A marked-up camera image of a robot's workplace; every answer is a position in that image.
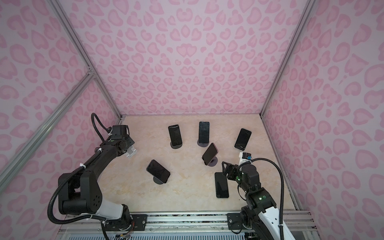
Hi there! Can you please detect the black phone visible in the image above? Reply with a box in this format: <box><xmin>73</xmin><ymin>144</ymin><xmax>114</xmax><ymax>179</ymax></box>
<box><xmin>146</xmin><ymin>160</ymin><xmax>171</xmax><ymax>184</ymax></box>
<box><xmin>215</xmin><ymin>172</ymin><xmax>229</xmax><ymax>199</ymax></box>
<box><xmin>168</xmin><ymin>125</ymin><xmax>183</xmax><ymax>142</ymax></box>
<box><xmin>234</xmin><ymin>129</ymin><xmax>252</xmax><ymax>151</ymax></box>
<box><xmin>198</xmin><ymin>122</ymin><xmax>210</xmax><ymax>141</ymax></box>

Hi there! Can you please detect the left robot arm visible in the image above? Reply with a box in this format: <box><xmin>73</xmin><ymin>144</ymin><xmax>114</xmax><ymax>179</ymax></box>
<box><xmin>47</xmin><ymin>125</ymin><xmax>134</xmax><ymax>231</ymax></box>

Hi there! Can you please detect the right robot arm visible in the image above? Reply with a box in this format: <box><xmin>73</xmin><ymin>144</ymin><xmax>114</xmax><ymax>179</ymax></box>
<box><xmin>222</xmin><ymin>161</ymin><xmax>295</xmax><ymax>240</ymax></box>

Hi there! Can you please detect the centre purple stand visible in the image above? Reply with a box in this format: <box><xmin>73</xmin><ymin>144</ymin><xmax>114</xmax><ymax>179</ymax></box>
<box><xmin>208</xmin><ymin>157</ymin><xmax>218</xmax><ymax>167</ymax></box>

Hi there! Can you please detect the centre pink-edged phone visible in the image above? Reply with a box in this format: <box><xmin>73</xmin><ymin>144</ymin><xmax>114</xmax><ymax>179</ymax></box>
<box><xmin>202</xmin><ymin>143</ymin><xmax>219</xmax><ymax>166</ymax></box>

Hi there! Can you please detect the back centre dark stand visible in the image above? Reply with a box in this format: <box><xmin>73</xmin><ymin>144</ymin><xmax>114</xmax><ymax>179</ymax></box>
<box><xmin>197</xmin><ymin>139</ymin><xmax>209</xmax><ymax>148</ymax></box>

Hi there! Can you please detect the dark stand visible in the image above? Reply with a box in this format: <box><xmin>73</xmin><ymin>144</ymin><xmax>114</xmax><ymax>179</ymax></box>
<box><xmin>153</xmin><ymin>176</ymin><xmax>164</xmax><ymax>185</ymax></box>
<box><xmin>197</xmin><ymin>139</ymin><xmax>209</xmax><ymax>148</ymax></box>
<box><xmin>170</xmin><ymin>142</ymin><xmax>183</xmax><ymax>149</ymax></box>

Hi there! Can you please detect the front left dark stand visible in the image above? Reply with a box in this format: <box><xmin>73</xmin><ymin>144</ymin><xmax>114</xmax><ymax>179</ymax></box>
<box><xmin>153</xmin><ymin>176</ymin><xmax>164</xmax><ymax>185</ymax></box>

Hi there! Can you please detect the back left dark stand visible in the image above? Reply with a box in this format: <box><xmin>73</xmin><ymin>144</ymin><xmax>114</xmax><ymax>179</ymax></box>
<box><xmin>170</xmin><ymin>142</ymin><xmax>183</xmax><ymax>149</ymax></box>

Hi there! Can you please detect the left diagonal aluminium bar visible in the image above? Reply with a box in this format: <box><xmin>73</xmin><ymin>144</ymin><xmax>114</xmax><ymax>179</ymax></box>
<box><xmin>1</xmin><ymin>71</ymin><xmax>95</xmax><ymax>193</ymax></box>

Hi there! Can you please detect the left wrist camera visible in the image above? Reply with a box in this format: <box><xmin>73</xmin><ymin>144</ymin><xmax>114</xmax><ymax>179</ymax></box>
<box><xmin>125</xmin><ymin>146</ymin><xmax>137</xmax><ymax>158</ymax></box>

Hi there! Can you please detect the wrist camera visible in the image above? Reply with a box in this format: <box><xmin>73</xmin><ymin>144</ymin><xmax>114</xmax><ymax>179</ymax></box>
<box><xmin>125</xmin><ymin>146</ymin><xmax>137</xmax><ymax>158</ymax></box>
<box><xmin>239</xmin><ymin>152</ymin><xmax>252</xmax><ymax>166</ymax></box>

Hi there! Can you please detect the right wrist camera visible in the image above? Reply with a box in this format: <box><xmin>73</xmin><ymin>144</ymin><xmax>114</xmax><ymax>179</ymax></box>
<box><xmin>239</xmin><ymin>152</ymin><xmax>252</xmax><ymax>166</ymax></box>

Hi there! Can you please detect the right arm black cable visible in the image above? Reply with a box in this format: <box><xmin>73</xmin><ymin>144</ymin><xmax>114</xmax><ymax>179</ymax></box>
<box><xmin>236</xmin><ymin>157</ymin><xmax>285</xmax><ymax>240</ymax></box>

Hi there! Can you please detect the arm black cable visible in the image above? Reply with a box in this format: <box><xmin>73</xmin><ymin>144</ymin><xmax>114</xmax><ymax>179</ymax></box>
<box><xmin>47</xmin><ymin>112</ymin><xmax>113</xmax><ymax>225</ymax></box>
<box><xmin>236</xmin><ymin>157</ymin><xmax>285</xmax><ymax>240</ymax></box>

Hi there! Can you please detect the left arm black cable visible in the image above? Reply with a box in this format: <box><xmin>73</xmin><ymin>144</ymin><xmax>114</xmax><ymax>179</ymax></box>
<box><xmin>47</xmin><ymin>112</ymin><xmax>113</xmax><ymax>225</ymax></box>

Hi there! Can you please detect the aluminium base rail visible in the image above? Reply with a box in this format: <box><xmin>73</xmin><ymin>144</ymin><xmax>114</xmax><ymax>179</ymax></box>
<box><xmin>54</xmin><ymin>210</ymin><xmax>321</xmax><ymax>240</ymax></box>

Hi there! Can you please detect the left corner aluminium post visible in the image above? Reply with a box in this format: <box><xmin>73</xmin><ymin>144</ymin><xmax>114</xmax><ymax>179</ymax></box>
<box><xmin>47</xmin><ymin>0</ymin><xmax>123</xmax><ymax>120</ymax></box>

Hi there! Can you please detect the corner aluminium post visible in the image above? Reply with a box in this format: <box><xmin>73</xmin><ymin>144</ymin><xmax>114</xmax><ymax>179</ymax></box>
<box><xmin>47</xmin><ymin>0</ymin><xmax>123</xmax><ymax>120</ymax></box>
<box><xmin>260</xmin><ymin>0</ymin><xmax>318</xmax><ymax>119</ymax></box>

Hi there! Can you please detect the right corner aluminium post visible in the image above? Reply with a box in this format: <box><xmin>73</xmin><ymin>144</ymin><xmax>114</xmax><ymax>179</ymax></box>
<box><xmin>260</xmin><ymin>0</ymin><xmax>318</xmax><ymax>119</ymax></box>

